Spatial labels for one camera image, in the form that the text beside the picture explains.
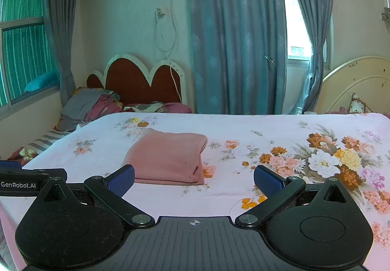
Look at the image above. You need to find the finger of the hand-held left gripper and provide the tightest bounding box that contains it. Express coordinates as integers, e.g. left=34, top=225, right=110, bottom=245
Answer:
left=0, top=160, right=22, bottom=172
left=23, top=168, right=68, bottom=182

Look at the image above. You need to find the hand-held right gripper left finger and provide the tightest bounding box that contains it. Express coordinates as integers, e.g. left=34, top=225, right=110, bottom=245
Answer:
left=33, top=164, right=155, bottom=228

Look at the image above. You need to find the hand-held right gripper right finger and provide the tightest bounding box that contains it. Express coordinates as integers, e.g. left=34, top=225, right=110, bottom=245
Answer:
left=234, top=165, right=356, bottom=228

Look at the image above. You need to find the pink sweater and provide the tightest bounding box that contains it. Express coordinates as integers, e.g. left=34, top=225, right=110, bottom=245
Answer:
left=122, top=128, right=208, bottom=185

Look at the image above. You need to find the pile of clothes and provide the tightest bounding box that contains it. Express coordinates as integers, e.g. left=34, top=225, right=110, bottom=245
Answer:
left=56, top=87, right=124, bottom=132

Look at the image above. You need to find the striped blanket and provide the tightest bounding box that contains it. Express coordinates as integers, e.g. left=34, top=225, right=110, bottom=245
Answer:
left=26, top=131, right=72, bottom=156

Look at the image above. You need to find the floral bed sheet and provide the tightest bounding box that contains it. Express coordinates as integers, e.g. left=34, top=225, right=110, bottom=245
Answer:
left=0, top=112, right=390, bottom=271

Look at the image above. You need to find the maroon pillow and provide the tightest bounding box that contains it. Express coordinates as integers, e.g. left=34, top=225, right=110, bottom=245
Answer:
left=123, top=101, right=192, bottom=115

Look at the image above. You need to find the red heart-shaped headboard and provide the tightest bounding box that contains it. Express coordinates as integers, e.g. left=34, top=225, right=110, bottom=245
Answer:
left=86, top=53, right=187, bottom=107

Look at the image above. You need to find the green tinted window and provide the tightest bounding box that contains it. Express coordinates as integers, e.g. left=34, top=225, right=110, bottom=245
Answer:
left=0, top=0, right=61, bottom=120

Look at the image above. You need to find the floral bordered pillow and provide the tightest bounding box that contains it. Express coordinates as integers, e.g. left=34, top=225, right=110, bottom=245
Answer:
left=347, top=92, right=376, bottom=114

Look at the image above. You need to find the cream arched headboard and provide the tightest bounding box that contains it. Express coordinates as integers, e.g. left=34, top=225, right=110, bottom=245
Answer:
left=321, top=56, right=390, bottom=114

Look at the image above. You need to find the bright window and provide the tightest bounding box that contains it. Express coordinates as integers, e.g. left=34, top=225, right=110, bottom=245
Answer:
left=280, top=0, right=328, bottom=68

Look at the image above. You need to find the grey side curtain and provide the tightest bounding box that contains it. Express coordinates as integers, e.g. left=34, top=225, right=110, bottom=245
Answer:
left=41, top=0, right=85, bottom=110

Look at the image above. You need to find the wide blue curtain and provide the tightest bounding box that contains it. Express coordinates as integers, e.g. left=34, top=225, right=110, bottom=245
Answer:
left=184, top=0, right=288, bottom=116

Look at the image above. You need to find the tied blue curtain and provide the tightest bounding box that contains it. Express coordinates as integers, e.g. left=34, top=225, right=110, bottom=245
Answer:
left=279, top=0, right=335, bottom=115

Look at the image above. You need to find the white cable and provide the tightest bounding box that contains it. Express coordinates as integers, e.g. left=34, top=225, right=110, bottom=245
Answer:
left=155, top=0, right=183, bottom=101

